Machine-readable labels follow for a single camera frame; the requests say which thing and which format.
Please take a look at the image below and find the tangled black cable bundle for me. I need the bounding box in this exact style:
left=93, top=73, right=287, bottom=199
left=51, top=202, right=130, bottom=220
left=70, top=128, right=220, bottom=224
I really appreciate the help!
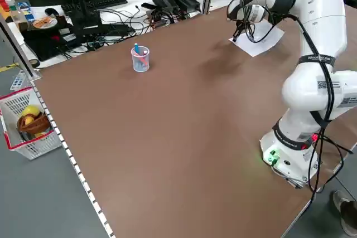
left=55, top=8, right=185, bottom=60

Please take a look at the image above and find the orange printed disc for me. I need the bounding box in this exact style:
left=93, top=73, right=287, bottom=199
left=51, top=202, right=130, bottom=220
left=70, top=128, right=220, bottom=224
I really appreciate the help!
left=31, top=17, right=59, bottom=30

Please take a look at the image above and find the flat black box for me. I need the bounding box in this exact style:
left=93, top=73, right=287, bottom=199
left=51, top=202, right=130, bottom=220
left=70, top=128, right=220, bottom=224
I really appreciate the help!
left=21, top=23, right=84, bottom=62

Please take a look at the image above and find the white A4 paper sheet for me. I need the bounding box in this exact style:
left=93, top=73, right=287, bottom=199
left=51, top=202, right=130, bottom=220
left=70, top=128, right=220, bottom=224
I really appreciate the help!
left=228, top=20, right=286, bottom=57

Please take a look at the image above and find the black keyboard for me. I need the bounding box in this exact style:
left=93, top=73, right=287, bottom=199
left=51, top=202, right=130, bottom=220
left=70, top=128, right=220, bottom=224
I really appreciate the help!
left=60, top=0, right=129, bottom=13

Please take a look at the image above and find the clear plastic pen cup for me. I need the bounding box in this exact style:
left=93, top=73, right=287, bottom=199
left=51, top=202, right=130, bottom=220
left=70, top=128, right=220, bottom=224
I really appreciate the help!
left=130, top=46, right=151, bottom=74

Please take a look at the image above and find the large yellow fruit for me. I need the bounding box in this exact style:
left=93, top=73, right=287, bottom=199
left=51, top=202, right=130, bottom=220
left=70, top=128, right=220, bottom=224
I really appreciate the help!
left=22, top=105, right=42, bottom=118

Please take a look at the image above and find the blue white carton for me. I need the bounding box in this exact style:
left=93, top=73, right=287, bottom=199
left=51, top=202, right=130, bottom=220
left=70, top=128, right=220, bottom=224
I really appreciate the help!
left=17, top=2, right=33, bottom=21

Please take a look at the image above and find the brown wicker basket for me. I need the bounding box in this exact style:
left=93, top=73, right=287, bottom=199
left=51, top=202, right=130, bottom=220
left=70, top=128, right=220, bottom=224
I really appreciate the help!
left=16, top=111, right=51, bottom=138

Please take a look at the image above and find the person's shoe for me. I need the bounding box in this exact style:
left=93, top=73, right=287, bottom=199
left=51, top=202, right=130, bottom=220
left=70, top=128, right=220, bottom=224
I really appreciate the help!
left=332, top=190, right=357, bottom=236

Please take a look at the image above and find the aluminium frame beam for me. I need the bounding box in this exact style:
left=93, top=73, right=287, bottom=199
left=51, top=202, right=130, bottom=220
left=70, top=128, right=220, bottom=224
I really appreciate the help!
left=0, top=14, right=42, bottom=79

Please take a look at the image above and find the clear bottle white cap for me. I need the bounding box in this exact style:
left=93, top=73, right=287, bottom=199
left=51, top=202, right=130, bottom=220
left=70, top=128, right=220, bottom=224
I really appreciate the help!
left=4, top=0, right=28, bottom=31

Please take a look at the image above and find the white basket red rim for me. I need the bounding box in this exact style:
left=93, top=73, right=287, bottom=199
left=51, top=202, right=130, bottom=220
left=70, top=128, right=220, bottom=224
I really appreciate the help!
left=0, top=86, right=62, bottom=161

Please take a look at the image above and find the black power supply unit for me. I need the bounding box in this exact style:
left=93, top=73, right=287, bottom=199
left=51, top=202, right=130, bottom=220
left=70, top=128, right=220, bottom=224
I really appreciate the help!
left=169, top=0, right=201, bottom=13
left=152, top=0, right=181, bottom=14

